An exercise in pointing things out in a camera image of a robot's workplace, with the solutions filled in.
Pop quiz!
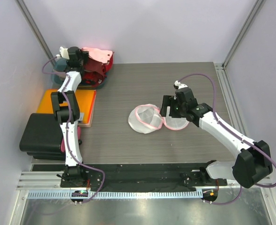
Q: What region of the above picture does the dark red garment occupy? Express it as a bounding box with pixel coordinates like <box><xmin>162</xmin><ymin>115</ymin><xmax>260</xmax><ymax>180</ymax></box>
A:
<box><xmin>81</xmin><ymin>52</ymin><xmax>114</xmax><ymax>87</ymax></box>

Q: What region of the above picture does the white mesh laundry bag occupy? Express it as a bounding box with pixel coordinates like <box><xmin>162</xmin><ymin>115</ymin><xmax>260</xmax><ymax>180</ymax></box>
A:
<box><xmin>128</xmin><ymin>104</ymin><xmax>189</xmax><ymax>134</ymax></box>

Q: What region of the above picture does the black case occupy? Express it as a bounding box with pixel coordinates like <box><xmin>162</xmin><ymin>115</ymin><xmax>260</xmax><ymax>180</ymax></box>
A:
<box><xmin>19</xmin><ymin>113</ymin><xmax>65</xmax><ymax>161</ymax></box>

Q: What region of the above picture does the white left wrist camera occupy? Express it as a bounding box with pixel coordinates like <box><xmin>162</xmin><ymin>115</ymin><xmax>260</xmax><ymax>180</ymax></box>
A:
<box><xmin>56</xmin><ymin>46</ymin><xmax>69</xmax><ymax>60</ymax></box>

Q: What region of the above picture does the pink bra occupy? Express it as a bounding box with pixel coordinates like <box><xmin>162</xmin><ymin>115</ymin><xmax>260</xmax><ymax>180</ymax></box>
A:
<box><xmin>82</xmin><ymin>47</ymin><xmax>113</xmax><ymax>64</ymax></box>

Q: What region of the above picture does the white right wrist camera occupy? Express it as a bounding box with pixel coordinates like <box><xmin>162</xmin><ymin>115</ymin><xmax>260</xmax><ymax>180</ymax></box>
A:
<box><xmin>173</xmin><ymin>80</ymin><xmax>188</xmax><ymax>90</ymax></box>

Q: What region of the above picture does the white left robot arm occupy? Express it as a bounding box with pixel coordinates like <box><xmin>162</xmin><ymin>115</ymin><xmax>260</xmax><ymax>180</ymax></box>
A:
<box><xmin>51</xmin><ymin>46</ymin><xmax>89</xmax><ymax>187</ymax></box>

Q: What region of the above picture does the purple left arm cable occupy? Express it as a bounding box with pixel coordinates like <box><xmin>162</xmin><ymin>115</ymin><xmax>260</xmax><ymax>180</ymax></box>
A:
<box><xmin>42</xmin><ymin>56</ymin><xmax>105</xmax><ymax>203</ymax></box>

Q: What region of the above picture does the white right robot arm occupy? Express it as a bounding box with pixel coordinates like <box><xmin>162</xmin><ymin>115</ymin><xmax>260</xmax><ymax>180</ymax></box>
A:
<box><xmin>160</xmin><ymin>88</ymin><xmax>273</xmax><ymax>188</ymax></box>

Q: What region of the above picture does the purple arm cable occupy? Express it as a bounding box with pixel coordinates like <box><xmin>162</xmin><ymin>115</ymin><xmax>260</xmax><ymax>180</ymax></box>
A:
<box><xmin>42</xmin><ymin>56</ymin><xmax>105</xmax><ymax>203</ymax></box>
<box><xmin>179</xmin><ymin>73</ymin><xmax>276</xmax><ymax>206</ymax></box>

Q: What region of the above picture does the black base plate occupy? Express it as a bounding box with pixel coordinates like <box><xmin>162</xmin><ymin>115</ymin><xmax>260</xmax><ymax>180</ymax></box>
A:
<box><xmin>60</xmin><ymin>163</ymin><xmax>227</xmax><ymax>193</ymax></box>

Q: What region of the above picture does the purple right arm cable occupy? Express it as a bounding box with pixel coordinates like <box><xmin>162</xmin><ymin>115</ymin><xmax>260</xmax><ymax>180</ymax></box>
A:
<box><xmin>179</xmin><ymin>73</ymin><xmax>276</xmax><ymax>206</ymax></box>

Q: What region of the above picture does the teal plastic laundry basket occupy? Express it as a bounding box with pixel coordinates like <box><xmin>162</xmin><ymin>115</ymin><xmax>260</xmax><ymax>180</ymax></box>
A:
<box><xmin>51</xmin><ymin>57</ymin><xmax>110</xmax><ymax>90</ymax></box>

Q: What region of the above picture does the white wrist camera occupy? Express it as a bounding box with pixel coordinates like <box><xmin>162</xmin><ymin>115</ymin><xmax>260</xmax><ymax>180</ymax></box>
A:
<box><xmin>173</xmin><ymin>80</ymin><xmax>188</xmax><ymax>90</ymax></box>
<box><xmin>56</xmin><ymin>46</ymin><xmax>69</xmax><ymax>60</ymax></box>

